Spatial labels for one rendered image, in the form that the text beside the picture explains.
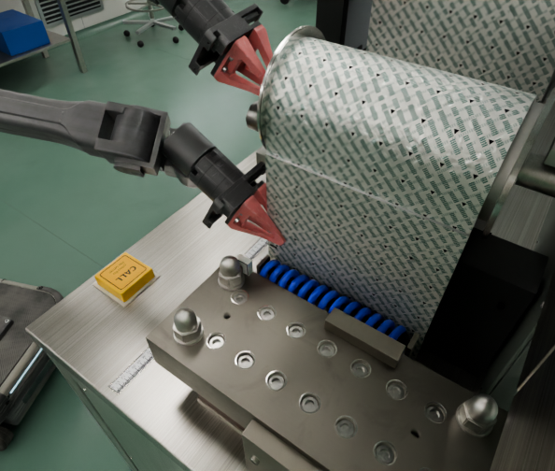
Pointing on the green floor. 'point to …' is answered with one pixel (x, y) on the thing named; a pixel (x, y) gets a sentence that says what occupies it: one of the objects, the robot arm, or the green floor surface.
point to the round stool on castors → (149, 18)
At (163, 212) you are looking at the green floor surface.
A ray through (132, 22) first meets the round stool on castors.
